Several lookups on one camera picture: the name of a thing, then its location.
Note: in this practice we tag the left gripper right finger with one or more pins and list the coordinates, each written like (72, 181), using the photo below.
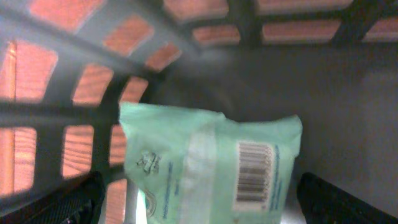
(323, 202)

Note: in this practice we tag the grey plastic mesh basket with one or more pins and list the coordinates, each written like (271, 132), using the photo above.
(67, 66)

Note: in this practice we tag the mint green snack packet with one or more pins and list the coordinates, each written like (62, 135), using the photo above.
(198, 166)

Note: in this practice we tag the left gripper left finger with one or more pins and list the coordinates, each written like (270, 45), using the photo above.
(76, 200)

